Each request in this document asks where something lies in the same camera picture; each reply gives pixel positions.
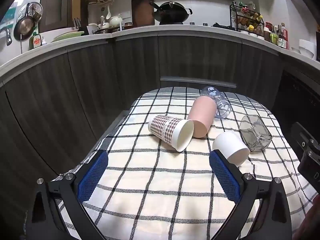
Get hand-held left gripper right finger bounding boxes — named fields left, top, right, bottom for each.
left=209, top=149, right=293, bottom=240

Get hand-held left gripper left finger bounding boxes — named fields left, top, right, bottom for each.
left=24, top=149, right=110, bottom=240

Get person's right forearm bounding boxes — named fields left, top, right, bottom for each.
left=292, top=197, right=320, bottom=240

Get white cup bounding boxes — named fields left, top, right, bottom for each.
left=212, top=132, right=250, bottom=167

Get grey transparent square cup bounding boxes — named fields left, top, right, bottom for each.
left=239, top=115, right=272, bottom=152

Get pink cup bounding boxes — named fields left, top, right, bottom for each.
left=187, top=96, right=217, bottom=138

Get houndstooth paper cup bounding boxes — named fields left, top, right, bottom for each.
left=148, top=115, right=195, bottom=152

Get black white checked cloth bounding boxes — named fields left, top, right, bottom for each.
left=51, top=87, right=320, bottom=240

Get clear glass bottle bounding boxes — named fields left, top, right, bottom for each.
left=200, top=85, right=232, bottom=120

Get dark wood base cabinets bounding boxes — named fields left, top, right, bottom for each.
left=0, top=35, right=285, bottom=240

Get large white bowl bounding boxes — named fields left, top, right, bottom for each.
left=299, top=39, right=316, bottom=59

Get red label sauce bottle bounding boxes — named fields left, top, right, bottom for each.
left=277, top=23, right=289, bottom=49

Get red lid jar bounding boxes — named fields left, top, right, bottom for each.
left=264, top=22, right=273, bottom=42

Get green plate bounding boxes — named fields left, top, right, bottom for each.
left=51, top=31, right=85, bottom=43

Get green dish soap bottle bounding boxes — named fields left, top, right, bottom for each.
left=29, top=31, right=42, bottom=50

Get white mug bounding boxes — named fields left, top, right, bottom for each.
left=87, top=23, right=101, bottom=34

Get black knife block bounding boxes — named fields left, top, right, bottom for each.
left=72, top=17, right=89, bottom=35

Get white kitchen countertop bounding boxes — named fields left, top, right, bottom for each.
left=0, top=24, right=320, bottom=85

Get hanging frying pan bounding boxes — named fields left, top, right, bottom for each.
left=13, top=17, right=35, bottom=41

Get brown cutting board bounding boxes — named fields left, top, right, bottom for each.
left=131, top=0, right=155, bottom=27

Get black wok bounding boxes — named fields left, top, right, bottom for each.
left=149, top=0, right=193, bottom=24

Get metal colander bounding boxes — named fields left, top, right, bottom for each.
left=17, top=2, right=43, bottom=24

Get black wire spice rack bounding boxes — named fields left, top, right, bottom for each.
left=229, top=1, right=265, bottom=35

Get brown wooden wall cabinet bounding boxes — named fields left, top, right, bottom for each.
left=39, top=0, right=82, bottom=33

